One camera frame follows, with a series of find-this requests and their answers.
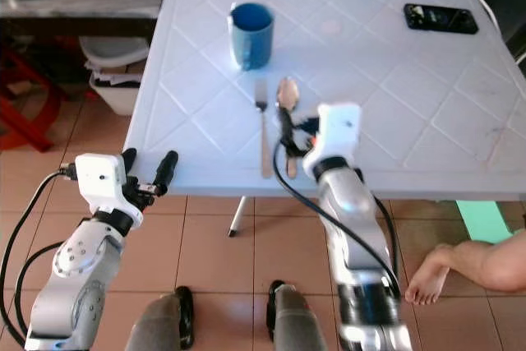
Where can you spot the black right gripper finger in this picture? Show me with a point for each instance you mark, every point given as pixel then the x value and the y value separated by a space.
pixel 287 131

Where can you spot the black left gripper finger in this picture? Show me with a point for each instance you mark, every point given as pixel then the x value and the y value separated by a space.
pixel 167 168
pixel 130 160

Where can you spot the metal spoon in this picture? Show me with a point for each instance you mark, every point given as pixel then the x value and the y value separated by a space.
pixel 288 91

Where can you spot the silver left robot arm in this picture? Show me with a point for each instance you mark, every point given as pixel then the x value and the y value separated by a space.
pixel 66 285

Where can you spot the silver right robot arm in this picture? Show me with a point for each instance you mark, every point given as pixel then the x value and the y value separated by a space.
pixel 357 228

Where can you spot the metal fork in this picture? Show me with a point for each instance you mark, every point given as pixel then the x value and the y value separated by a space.
pixel 263 125

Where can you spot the white plastic storage bin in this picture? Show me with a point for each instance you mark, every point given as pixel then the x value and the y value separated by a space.
pixel 119 88

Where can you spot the white table leg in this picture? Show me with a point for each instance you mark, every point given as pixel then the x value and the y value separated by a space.
pixel 239 215

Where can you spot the blue mug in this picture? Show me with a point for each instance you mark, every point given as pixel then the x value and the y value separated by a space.
pixel 251 37

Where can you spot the red stool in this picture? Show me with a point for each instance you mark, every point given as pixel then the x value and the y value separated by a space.
pixel 20 113

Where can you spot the black smartphone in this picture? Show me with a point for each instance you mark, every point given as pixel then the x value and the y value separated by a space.
pixel 440 18

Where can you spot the grey robot right leg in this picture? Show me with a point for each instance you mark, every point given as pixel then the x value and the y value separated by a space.
pixel 300 322

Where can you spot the green floor mat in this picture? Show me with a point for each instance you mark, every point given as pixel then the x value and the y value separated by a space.
pixel 483 221

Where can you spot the person's bare foot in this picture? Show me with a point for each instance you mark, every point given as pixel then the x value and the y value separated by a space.
pixel 477 265

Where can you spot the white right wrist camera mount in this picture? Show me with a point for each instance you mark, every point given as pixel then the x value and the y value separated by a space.
pixel 337 133

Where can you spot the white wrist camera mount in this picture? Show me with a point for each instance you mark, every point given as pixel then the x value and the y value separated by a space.
pixel 96 177
pixel 337 133

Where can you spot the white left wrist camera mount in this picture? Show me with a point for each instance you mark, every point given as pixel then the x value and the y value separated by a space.
pixel 96 177

